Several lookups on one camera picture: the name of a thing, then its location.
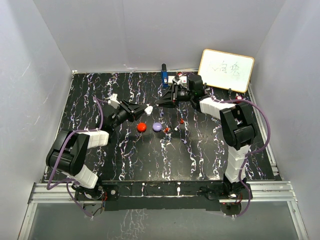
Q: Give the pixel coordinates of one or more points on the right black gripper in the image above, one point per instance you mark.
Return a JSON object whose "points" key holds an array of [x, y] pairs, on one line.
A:
{"points": [[164, 102]]}

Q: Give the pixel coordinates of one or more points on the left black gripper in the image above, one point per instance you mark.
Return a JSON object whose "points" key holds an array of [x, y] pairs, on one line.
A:
{"points": [[133, 110]]}

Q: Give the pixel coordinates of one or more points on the white earbud charging case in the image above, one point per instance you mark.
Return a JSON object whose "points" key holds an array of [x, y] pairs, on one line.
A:
{"points": [[148, 110]]}

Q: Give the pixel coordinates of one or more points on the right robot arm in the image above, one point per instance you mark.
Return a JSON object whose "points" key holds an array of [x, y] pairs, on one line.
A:
{"points": [[237, 125]]}

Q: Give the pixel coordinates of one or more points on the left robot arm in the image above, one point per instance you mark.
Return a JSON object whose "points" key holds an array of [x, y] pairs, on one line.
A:
{"points": [[67, 155]]}

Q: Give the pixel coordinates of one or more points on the red earbud charging case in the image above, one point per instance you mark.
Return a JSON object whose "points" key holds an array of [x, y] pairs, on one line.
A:
{"points": [[141, 127]]}

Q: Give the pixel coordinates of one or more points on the purple earbud charging case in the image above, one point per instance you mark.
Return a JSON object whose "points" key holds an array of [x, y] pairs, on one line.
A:
{"points": [[157, 127]]}

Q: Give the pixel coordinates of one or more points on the blue black device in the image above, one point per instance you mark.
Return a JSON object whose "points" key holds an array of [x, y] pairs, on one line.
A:
{"points": [[164, 75]]}

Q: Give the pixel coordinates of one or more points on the white pink cardboard box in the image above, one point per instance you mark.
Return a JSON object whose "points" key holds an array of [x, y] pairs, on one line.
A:
{"points": [[170, 81]]}

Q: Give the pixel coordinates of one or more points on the red emergency stop button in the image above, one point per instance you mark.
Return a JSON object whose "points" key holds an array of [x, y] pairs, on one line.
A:
{"points": [[239, 97]]}

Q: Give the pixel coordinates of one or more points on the black front base bar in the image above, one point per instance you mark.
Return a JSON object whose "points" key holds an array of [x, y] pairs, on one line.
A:
{"points": [[209, 195]]}

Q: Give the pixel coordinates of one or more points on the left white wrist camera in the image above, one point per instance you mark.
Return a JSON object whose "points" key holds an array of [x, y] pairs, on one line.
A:
{"points": [[113, 101]]}

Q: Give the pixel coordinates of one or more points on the white whiteboard with wooden frame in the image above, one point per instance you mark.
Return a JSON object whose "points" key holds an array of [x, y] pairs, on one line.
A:
{"points": [[226, 70]]}

